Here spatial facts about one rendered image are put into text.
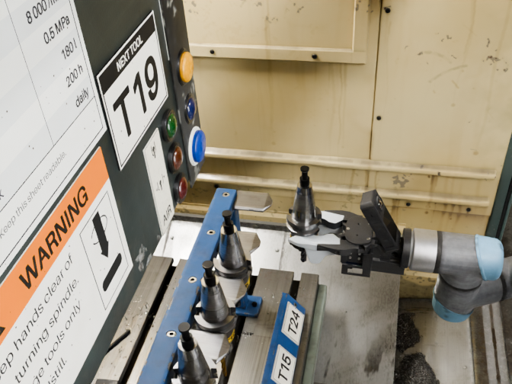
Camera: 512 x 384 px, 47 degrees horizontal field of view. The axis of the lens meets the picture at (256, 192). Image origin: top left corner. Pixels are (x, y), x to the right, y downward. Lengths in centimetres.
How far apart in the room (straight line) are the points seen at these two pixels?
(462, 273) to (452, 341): 55
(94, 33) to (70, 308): 16
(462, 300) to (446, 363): 46
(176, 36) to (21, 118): 22
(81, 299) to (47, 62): 14
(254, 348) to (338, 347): 28
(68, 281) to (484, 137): 112
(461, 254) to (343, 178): 47
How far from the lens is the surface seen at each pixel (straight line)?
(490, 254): 107
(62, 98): 34
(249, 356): 126
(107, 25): 38
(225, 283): 96
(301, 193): 101
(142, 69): 43
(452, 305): 115
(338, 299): 151
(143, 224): 45
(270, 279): 139
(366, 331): 149
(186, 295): 94
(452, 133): 136
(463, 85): 130
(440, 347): 161
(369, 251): 106
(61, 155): 34
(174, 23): 49
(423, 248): 105
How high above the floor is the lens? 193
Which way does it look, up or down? 39 degrees down
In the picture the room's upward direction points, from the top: 4 degrees counter-clockwise
